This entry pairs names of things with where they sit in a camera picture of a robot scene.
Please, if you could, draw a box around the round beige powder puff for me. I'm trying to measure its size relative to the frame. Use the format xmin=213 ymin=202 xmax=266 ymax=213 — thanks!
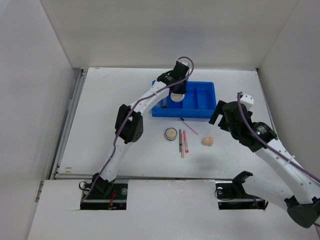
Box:
xmin=170 ymin=92 xmax=185 ymax=103

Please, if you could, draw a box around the beige makeup sponge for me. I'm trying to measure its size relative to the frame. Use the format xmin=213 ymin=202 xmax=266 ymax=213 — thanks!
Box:
xmin=201 ymin=137 xmax=214 ymax=147

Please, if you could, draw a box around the clear bottle with black cap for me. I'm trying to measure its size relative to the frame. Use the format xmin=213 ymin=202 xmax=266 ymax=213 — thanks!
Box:
xmin=161 ymin=98 xmax=168 ymax=109

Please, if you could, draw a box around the black white striped mascara tube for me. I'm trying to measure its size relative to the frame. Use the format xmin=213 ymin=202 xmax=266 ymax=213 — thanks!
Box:
xmin=178 ymin=129 xmax=182 ymax=153

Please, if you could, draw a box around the round powder jar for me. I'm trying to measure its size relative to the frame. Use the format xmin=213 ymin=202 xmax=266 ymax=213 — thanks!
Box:
xmin=164 ymin=127 xmax=178 ymax=141

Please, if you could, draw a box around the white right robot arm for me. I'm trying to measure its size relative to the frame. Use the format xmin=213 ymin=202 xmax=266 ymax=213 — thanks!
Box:
xmin=209 ymin=100 xmax=320 ymax=228

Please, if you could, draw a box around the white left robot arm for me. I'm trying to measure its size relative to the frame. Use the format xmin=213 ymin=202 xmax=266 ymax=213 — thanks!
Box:
xmin=89 ymin=56 xmax=195 ymax=199

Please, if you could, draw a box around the blue plastic organizer tray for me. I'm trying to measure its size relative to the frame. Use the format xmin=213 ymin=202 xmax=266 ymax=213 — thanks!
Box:
xmin=151 ymin=81 xmax=217 ymax=119

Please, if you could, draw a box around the thin pink eyebrow brush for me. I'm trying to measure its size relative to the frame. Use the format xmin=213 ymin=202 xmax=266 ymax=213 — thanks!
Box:
xmin=180 ymin=117 xmax=199 ymax=135

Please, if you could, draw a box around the beige concealer tube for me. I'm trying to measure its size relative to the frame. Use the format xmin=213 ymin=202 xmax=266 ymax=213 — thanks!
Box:
xmin=181 ymin=136 xmax=185 ymax=159

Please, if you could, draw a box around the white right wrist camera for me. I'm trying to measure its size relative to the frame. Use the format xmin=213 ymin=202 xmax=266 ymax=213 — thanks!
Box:
xmin=240 ymin=93 xmax=254 ymax=111

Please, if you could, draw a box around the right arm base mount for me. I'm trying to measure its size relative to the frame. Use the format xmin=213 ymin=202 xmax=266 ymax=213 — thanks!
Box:
xmin=214 ymin=171 xmax=269 ymax=211

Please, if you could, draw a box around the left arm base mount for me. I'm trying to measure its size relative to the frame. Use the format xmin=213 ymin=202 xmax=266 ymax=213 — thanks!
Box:
xmin=80 ymin=179 xmax=129 ymax=211

